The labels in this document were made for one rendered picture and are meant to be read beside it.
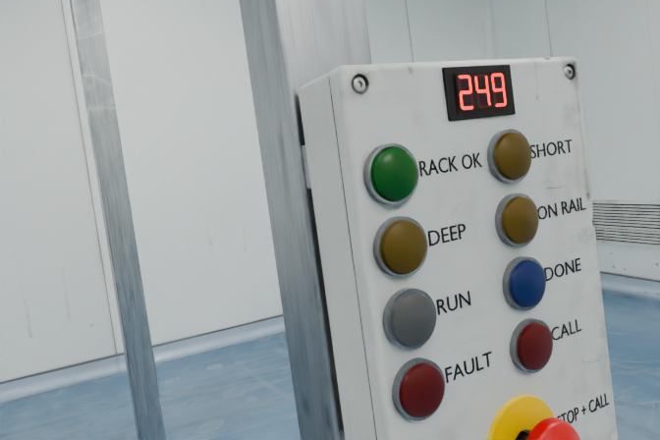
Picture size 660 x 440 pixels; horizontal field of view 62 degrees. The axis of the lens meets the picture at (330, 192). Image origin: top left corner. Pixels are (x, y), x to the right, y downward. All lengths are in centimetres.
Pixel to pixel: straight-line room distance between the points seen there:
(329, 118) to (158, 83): 342
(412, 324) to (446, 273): 4
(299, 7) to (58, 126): 334
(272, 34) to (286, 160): 7
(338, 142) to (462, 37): 438
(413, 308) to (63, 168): 340
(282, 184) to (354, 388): 13
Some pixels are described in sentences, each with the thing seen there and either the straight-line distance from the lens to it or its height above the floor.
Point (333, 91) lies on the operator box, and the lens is 27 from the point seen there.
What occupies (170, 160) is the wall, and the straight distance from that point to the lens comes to 363.
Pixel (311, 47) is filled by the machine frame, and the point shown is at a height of 115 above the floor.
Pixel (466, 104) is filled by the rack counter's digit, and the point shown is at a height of 110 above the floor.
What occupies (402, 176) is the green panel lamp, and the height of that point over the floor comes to 107.
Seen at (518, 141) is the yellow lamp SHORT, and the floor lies 108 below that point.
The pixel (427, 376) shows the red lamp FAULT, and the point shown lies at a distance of 29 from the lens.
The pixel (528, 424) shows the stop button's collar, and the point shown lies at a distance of 35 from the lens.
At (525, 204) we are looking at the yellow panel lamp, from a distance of 32.
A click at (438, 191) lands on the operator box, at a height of 106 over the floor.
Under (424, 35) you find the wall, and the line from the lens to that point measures 444.
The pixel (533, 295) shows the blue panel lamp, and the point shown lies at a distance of 33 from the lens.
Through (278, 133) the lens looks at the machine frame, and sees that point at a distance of 34.
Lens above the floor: 108
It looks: 3 degrees down
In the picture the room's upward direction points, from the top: 8 degrees counter-clockwise
